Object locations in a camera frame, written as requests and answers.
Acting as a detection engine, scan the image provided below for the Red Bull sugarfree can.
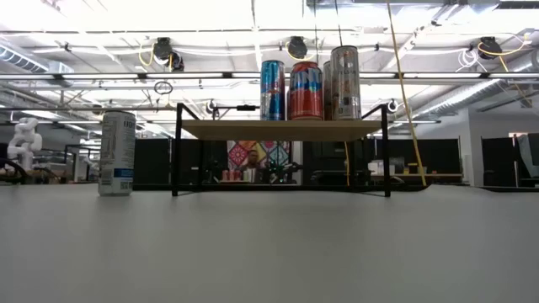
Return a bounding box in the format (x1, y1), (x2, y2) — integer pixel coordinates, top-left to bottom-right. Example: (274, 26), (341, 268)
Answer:
(259, 60), (286, 122)

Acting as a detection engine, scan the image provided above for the red Fanta strawberry can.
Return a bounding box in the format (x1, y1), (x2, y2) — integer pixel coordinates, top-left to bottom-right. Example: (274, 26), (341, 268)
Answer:
(287, 61), (325, 122)

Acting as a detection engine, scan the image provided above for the white slim can black top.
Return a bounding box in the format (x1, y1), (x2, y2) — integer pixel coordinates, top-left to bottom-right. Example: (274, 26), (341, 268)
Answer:
(98, 109), (137, 197)

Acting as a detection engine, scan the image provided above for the person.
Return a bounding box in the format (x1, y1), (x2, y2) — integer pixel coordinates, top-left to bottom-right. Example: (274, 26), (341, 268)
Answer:
(245, 150), (263, 184)

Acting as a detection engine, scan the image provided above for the colourful patterned panel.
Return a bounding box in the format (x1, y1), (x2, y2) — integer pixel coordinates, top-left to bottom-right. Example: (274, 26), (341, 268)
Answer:
(227, 140), (292, 185)

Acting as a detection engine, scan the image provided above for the black cabinet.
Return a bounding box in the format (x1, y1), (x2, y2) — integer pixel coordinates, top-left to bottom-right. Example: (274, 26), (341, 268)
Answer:
(302, 141), (355, 187)

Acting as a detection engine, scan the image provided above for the long ceiling light strip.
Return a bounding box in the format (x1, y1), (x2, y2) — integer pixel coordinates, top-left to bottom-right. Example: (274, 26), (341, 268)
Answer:
(0, 71), (539, 81)

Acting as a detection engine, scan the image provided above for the black partition panel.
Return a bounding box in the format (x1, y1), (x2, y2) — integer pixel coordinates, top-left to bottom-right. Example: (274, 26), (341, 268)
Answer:
(133, 138), (203, 189)
(361, 138), (462, 186)
(481, 136), (520, 188)

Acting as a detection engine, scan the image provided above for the long wooden bench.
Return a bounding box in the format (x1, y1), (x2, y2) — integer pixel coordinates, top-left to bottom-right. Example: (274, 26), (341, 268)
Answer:
(370, 171), (464, 178)

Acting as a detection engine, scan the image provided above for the wooden shelf black frame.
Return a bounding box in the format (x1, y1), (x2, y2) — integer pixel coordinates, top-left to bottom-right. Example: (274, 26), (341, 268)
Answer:
(170, 102), (392, 198)

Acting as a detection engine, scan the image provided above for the black ceiling cord reel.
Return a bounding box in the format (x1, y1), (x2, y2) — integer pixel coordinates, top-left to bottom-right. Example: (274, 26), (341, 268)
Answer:
(152, 36), (174, 61)
(478, 36), (502, 60)
(287, 35), (309, 60)

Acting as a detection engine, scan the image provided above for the black hanging ring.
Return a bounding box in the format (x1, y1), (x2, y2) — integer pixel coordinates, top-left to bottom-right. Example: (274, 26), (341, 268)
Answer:
(153, 80), (174, 96)

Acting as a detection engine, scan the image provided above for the white ribbed air duct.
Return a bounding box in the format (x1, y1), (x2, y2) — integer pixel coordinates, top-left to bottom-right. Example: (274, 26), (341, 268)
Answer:
(414, 50), (539, 119)

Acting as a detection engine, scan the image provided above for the ceiling air duct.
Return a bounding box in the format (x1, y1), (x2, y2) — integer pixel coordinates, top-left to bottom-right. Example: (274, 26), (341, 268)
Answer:
(0, 44), (75, 77)

